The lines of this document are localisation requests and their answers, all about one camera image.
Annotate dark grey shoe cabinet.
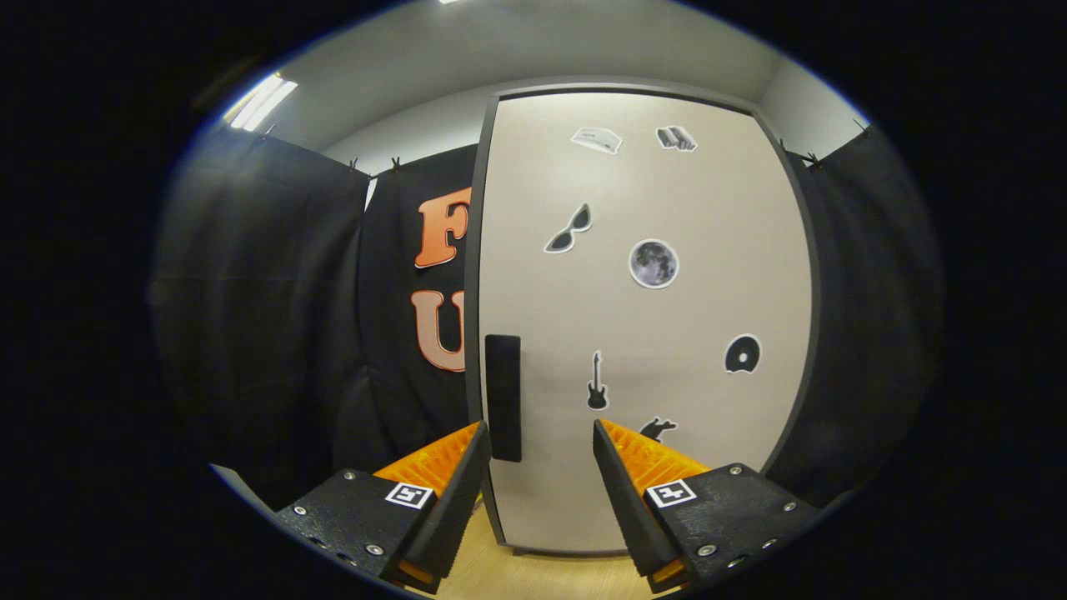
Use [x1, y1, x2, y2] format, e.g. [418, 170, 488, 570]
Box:
[463, 83, 823, 558]

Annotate black backdrop cloth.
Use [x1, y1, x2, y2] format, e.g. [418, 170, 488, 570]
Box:
[150, 123, 947, 511]

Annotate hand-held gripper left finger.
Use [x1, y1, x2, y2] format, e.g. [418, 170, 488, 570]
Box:
[275, 421, 491, 594]

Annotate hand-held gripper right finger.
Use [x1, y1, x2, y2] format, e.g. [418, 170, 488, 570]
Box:
[593, 418, 822, 594]

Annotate black door handle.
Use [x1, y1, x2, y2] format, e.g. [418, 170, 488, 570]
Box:
[485, 334, 523, 463]

